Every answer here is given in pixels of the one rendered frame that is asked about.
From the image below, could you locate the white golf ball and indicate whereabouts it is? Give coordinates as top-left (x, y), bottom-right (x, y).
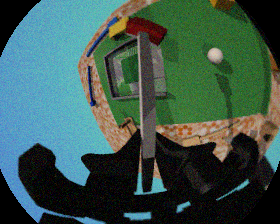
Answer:
top-left (207, 47), bottom-right (224, 64)

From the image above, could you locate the brown cube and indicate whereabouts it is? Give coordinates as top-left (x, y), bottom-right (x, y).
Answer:
top-left (258, 121), bottom-right (280, 143)

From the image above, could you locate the red putter with grey shaft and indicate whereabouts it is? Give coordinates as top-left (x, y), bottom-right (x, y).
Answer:
top-left (125, 16), bottom-right (168, 193)

